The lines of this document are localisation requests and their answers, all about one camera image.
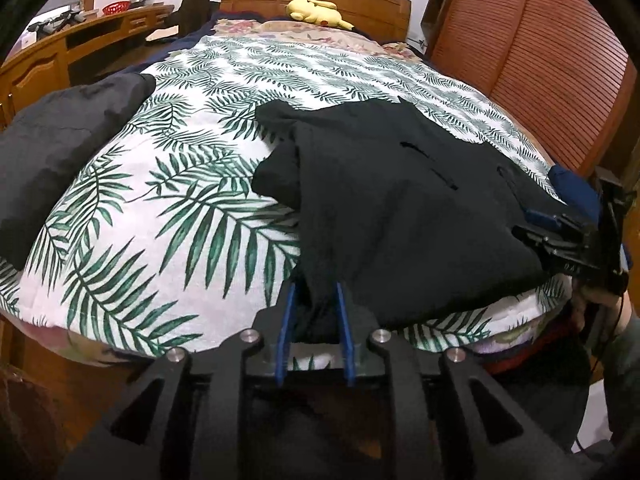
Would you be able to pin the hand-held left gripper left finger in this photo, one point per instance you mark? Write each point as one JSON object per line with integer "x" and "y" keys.
{"x": 286, "y": 332}

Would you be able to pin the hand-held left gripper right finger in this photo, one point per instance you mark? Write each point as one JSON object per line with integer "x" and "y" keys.
{"x": 345, "y": 332}

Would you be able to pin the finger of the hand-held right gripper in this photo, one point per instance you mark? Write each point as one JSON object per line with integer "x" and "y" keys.
{"x": 542, "y": 218}
{"x": 550, "y": 247}

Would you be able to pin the black garment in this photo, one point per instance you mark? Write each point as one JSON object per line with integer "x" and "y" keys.
{"x": 400, "y": 200}

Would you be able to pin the person's right forearm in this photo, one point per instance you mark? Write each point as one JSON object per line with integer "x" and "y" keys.
{"x": 625, "y": 385}

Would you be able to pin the person's right hand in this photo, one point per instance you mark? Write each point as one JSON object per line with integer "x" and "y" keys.
{"x": 600, "y": 312}

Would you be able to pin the blue cloth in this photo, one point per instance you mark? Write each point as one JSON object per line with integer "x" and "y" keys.
{"x": 575, "y": 190}

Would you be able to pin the bed with leaf-print cover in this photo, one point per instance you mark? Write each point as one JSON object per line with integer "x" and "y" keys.
{"x": 190, "y": 210}

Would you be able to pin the wooden louvered wardrobe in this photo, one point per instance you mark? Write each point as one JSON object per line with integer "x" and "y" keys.
{"x": 540, "y": 50}

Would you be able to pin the wooden open shelf unit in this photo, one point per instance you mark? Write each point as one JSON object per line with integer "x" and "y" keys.
{"x": 437, "y": 0}

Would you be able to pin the dark grey pillow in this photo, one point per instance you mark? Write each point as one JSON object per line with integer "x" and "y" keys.
{"x": 60, "y": 150}

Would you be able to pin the floral bed sheet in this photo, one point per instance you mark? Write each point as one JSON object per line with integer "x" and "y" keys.
{"x": 300, "y": 32}

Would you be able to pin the yellow plush toy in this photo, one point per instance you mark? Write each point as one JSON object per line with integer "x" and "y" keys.
{"x": 315, "y": 11}

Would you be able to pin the black chair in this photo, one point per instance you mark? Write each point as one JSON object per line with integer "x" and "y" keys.
{"x": 192, "y": 7}

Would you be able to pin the wooden desk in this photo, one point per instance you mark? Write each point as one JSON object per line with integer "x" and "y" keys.
{"x": 45, "y": 65}

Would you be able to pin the red basket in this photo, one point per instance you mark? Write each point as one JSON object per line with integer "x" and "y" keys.
{"x": 116, "y": 8}

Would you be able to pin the grey desk clutter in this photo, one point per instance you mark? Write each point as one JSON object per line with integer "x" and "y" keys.
{"x": 55, "y": 20}

